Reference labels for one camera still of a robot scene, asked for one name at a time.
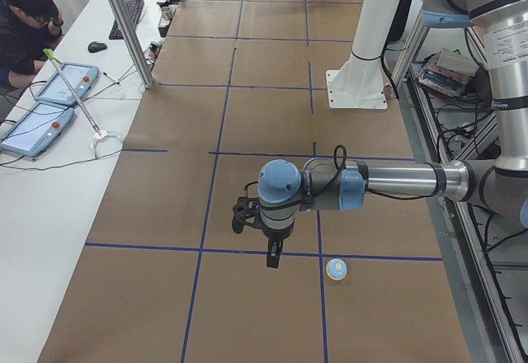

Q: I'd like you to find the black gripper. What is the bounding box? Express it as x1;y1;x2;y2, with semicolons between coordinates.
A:
266;236;285;268

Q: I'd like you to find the light blue call bell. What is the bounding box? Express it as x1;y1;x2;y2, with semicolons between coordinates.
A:
326;258;347;281

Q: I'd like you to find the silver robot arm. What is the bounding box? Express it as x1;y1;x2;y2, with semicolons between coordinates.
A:
253;0;527;268

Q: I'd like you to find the stack of books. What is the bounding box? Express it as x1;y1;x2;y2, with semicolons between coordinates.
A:
417;49;479;97

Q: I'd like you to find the upper teach pendant tablet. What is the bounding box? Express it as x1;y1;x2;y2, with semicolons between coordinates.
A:
33;61;100;106

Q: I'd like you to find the teach pendant tablet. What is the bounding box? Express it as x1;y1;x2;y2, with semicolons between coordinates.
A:
33;61;100;106
1;102;75;158

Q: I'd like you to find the metal cup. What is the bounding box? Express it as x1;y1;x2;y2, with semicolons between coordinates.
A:
161;7;172;21

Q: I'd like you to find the lower teach pendant tablet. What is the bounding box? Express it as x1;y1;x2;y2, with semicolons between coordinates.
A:
1;102;75;158

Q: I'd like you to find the black computer mouse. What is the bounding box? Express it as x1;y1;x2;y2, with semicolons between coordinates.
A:
87;41;107;54

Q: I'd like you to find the black keyboard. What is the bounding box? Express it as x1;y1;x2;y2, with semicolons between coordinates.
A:
108;0;145;41

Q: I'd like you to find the reacher grabber stick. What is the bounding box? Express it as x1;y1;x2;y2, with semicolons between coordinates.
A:
43;49;122;159

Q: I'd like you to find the seated person in black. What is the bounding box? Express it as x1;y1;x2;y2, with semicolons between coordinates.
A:
1;0;64;88

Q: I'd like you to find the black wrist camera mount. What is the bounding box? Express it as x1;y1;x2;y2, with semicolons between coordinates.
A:
232;196;262;234

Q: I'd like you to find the white camera mast with base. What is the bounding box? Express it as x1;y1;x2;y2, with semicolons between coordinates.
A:
326;0;400;110

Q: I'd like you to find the aluminium frame post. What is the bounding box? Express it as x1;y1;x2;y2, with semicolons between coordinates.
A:
108;0;153;89

